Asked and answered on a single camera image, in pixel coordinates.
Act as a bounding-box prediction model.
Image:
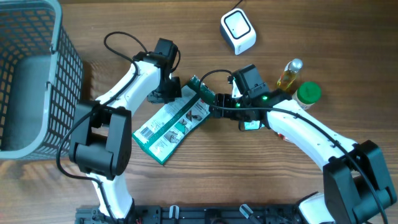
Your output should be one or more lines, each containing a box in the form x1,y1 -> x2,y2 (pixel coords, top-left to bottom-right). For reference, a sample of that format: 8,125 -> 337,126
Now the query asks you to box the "teal toothbrush package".
238,121 -> 265,131

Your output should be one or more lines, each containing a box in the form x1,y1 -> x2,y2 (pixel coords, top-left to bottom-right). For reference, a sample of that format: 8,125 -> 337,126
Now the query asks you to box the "red white Kleenex tissue pack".
277,133 -> 292,143

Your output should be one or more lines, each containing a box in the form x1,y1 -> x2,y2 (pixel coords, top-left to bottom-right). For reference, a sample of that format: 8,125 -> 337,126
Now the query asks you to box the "green white sponge package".
132,76 -> 215,165

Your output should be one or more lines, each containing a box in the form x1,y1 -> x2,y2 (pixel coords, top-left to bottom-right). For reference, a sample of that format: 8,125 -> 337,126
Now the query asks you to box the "clear Vim dish soap bottle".
276,58 -> 303,93

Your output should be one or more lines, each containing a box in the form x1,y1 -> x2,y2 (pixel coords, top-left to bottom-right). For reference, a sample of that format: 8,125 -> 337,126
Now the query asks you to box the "green lid white jar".
292,82 -> 322,110

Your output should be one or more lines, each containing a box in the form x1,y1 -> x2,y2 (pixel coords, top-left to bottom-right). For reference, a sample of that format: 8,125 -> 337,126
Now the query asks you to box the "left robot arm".
63,39 -> 182,223

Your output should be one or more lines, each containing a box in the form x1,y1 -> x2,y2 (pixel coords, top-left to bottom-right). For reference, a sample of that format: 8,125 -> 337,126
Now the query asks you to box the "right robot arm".
209,64 -> 397,223

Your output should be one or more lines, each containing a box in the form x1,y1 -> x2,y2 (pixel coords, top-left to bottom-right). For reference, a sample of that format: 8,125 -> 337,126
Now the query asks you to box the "white barcode scanner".
220,8 -> 257,55

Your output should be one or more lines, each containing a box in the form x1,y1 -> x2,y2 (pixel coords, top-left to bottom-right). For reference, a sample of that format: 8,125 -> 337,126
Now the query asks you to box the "grey plastic shopping basket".
1,1 -> 84,160

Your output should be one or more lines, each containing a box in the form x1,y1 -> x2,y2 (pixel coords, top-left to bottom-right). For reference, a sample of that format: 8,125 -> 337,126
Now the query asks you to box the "black mounting rail base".
75,203 -> 312,224

